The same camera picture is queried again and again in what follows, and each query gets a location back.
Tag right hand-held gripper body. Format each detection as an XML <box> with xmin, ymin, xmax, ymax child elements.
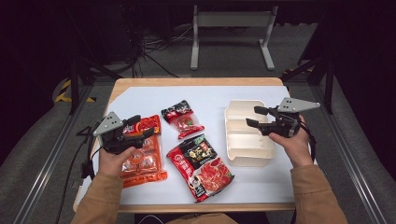
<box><xmin>261</xmin><ymin>97</ymin><xmax>321</xmax><ymax>138</ymax></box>

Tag white paper sheet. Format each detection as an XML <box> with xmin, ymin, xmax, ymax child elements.
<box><xmin>76</xmin><ymin>85</ymin><xmax>318</xmax><ymax>206</ymax></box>

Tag black floor cables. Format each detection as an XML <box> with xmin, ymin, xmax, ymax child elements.
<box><xmin>122</xmin><ymin>22</ymin><xmax>195</xmax><ymax>78</ymax></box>

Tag aluminium floor rail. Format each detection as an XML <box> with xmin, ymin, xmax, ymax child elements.
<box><xmin>12</xmin><ymin>84</ymin><xmax>95</xmax><ymax>224</ymax></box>
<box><xmin>310</xmin><ymin>84</ymin><xmax>388</xmax><ymax>224</ymax></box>

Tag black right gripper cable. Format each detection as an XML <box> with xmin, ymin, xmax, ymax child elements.
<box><xmin>298</xmin><ymin>121</ymin><xmax>318</xmax><ymax>163</ymax></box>

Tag person's left hand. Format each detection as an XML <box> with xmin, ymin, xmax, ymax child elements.
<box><xmin>98</xmin><ymin>146</ymin><xmax>136</xmax><ymax>177</ymax></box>

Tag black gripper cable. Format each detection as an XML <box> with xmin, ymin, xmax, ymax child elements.
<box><xmin>55</xmin><ymin>122</ymin><xmax>105</xmax><ymax>224</ymax></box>
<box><xmin>298</xmin><ymin>121</ymin><xmax>318</xmax><ymax>163</ymax></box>

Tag yellow black hazard tape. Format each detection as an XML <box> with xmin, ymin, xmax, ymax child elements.
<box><xmin>54</xmin><ymin>78</ymin><xmax>96</xmax><ymax>104</ymax></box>

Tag orange food packet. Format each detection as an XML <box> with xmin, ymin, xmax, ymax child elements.
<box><xmin>120</xmin><ymin>114</ymin><xmax>168</xmax><ymax>189</ymax></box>

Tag white divided container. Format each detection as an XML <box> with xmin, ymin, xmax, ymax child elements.
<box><xmin>224</xmin><ymin>99</ymin><xmax>276</xmax><ymax>168</ymax></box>

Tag small red black food packet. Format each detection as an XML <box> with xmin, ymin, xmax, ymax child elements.
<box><xmin>161</xmin><ymin>99</ymin><xmax>205</xmax><ymax>140</ymax></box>

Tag person's lap tan clothing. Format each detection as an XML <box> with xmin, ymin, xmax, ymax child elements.
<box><xmin>165</xmin><ymin>213</ymin><xmax>239</xmax><ymax>224</ymax></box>

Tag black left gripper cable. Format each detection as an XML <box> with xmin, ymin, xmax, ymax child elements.
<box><xmin>55</xmin><ymin>122</ymin><xmax>105</xmax><ymax>224</ymax></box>

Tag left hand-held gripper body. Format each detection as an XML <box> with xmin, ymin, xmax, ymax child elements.
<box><xmin>92</xmin><ymin>111</ymin><xmax>145</xmax><ymax>155</ymax></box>

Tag black tripod stand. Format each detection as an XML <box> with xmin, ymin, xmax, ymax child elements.
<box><xmin>280</xmin><ymin>54</ymin><xmax>336</xmax><ymax>115</ymax></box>
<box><xmin>65</xmin><ymin>54</ymin><xmax>123</xmax><ymax>116</ymax></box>

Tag person's right hand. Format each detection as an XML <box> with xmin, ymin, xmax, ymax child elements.
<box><xmin>269</xmin><ymin>115</ymin><xmax>314</xmax><ymax>169</ymax></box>

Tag white metal stand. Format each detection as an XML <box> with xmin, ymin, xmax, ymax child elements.
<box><xmin>190</xmin><ymin>4</ymin><xmax>279</xmax><ymax>71</ymax></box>

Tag large red black food packet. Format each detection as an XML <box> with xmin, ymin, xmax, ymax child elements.
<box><xmin>166</xmin><ymin>133</ymin><xmax>235</xmax><ymax>203</ymax></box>

